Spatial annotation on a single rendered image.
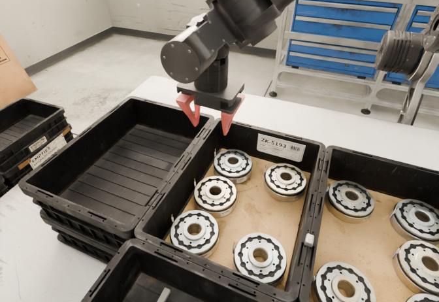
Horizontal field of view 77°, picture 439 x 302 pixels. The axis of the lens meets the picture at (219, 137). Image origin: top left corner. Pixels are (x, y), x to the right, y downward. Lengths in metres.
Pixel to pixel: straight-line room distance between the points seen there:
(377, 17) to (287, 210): 1.94
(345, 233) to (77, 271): 0.64
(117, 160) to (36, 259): 0.31
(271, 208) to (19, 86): 2.84
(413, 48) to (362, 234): 0.94
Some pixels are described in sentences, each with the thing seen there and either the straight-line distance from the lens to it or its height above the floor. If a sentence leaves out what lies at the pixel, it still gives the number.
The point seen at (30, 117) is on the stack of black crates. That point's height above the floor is 0.49.
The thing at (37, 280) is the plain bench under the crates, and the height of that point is 0.70.
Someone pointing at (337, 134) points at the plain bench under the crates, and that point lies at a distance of 1.17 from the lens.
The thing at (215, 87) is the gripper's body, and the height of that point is 1.16.
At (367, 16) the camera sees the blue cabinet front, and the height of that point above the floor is 0.78.
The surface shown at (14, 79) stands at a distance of 3.21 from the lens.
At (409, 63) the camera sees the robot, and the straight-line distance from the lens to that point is 1.46.
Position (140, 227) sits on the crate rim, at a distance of 0.55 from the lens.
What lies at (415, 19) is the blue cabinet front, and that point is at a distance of 2.48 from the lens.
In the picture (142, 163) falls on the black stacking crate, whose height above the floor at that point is 0.83.
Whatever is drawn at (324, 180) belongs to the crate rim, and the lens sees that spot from 0.64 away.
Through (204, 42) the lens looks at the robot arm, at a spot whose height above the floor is 1.26.
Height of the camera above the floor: 1.38
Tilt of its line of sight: 40 degrees down
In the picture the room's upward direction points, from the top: straight up
